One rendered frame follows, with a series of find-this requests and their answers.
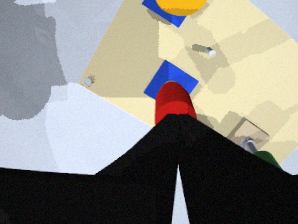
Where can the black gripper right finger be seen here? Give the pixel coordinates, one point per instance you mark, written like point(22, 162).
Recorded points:
point(225, 184)

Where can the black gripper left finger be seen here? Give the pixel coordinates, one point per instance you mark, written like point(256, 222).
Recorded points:
point(137, 188)

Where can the cream board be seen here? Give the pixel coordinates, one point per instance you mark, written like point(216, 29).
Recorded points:
point(222, 61)

